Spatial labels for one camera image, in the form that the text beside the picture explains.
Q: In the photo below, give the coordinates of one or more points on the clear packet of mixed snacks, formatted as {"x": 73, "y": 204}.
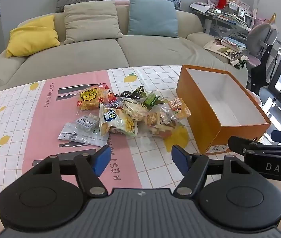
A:
{"x": 160, "y": 121}

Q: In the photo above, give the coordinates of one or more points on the red snack packet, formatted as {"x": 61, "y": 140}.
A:
{"x": 111, "y": 96}

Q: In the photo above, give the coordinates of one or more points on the white desk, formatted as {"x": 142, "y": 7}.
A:
{"x": 219, "y": 28}

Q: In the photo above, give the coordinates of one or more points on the yellow pillow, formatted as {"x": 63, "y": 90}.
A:
{"x": 31, "y": 38}

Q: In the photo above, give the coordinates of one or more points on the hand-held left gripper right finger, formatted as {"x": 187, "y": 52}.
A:
{"x": 179, "y": 158}

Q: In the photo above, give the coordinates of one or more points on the stack of magazines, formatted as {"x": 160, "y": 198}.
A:
{"x": 226, "y": 47}

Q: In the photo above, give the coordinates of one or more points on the beige sofa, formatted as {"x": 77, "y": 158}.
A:
{"x": 155, "y": 52}

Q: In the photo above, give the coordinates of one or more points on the orange snack packet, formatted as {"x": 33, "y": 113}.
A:
{"x": 179, "y": 107}

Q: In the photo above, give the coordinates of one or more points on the clear packet of white balls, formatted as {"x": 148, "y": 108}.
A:
{"x": 81, "y": 131}

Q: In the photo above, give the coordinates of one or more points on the black snack packet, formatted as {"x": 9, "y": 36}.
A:
{"x": 125, "y": 94}

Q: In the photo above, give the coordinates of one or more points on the grey desk chair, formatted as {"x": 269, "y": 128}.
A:
{"x": 259, "y": 37}

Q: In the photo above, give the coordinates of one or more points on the pile of books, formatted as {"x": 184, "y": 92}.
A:
{"x": 229, "y": 17}

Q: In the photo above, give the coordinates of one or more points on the pink pillow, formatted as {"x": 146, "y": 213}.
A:
{"x": 122, "y": 2}

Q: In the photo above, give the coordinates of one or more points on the light blue pillow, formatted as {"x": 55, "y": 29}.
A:
{"x": 150, "y": 17}

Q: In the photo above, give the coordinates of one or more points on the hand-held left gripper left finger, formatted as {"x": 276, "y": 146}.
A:
{"x": 102, "y": 160}

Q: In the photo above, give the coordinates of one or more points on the black garment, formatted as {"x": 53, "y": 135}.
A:
{"x": 264, "y": 72}

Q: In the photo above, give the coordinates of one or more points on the beige pillow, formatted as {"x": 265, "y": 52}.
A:
{"x": 91, "y": 22}

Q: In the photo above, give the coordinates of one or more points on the dark green snack packet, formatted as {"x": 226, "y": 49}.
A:
{"x": 138, "y": 91}

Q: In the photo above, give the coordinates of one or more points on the yellow waffle packet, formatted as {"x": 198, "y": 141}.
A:
{"x": 89, "y": 98}

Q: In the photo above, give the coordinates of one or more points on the orange cardboard box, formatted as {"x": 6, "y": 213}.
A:
{"x": 200, "y": 109}

